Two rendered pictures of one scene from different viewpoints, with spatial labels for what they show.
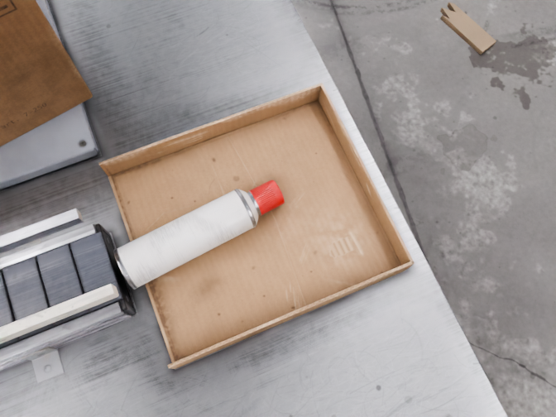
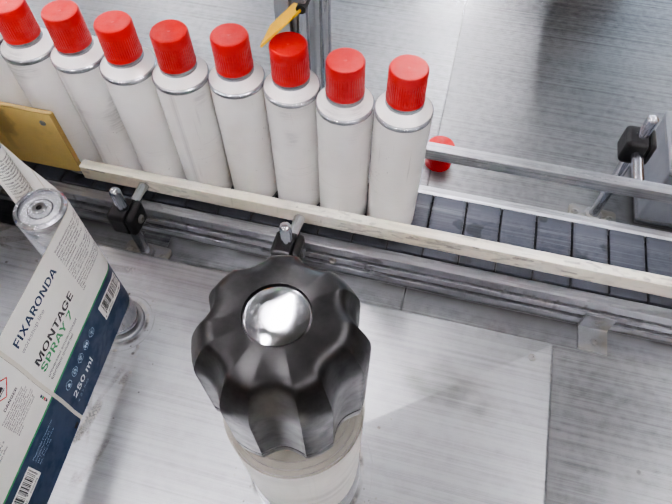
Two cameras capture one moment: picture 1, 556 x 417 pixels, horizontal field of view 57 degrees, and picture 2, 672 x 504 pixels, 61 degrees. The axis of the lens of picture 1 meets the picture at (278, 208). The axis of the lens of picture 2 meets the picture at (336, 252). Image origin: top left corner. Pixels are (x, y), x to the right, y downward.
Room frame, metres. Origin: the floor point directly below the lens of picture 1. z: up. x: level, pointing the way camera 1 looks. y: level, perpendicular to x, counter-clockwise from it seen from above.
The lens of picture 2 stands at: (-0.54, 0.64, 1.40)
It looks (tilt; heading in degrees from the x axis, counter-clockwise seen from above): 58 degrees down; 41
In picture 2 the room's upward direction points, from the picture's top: straight up
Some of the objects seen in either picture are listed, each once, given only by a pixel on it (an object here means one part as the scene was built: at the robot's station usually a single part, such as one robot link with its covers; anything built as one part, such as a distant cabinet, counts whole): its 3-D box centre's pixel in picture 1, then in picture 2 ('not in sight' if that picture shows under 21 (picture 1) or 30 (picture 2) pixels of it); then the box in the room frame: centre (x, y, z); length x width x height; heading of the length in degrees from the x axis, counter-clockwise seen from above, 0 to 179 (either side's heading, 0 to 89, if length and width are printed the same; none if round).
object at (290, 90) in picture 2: not in sight; (295, 130); (-0.26, 0.93, 0.98); 0.05 x 0.05 x 0.20
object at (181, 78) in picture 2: not in sight; (193, 118); (-0.31, 1.02, 0.98); 0.05 x 0.05 x 0.20
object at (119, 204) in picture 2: not in sight; (139, 212); (-0.40, 1.04, 0.89); 0.06 x 0.03 x 0.12; 27
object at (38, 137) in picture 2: not in sight; (26, 136); (-0.42, 1.18, 0.94); 0.10 x 0.01 x 0.09; 117
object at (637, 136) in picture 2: not in sight; (620, 187); (-0.04, 0.66, 0.91); 0.07 x 0.03 x 0.16; 27
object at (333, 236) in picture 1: (252, 217); not in sight; (0.19, 0.03, 0.85); 0.30 x 0.26 x 0.04; 117
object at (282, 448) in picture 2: not in sight; (297, 418); (-0.47, 0.73, 1.03); 0.09 x 0.09 x 0.30
